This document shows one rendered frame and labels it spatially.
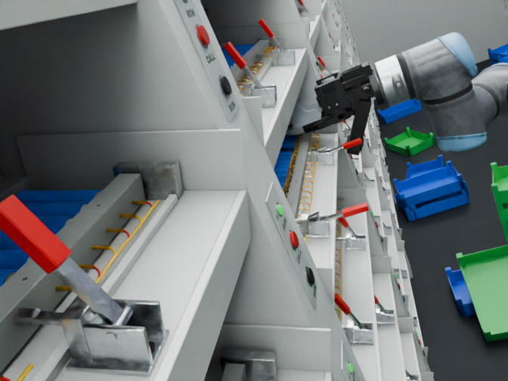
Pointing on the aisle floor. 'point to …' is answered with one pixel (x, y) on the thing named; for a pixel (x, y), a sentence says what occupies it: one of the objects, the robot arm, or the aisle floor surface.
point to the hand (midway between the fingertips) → (289, 131)
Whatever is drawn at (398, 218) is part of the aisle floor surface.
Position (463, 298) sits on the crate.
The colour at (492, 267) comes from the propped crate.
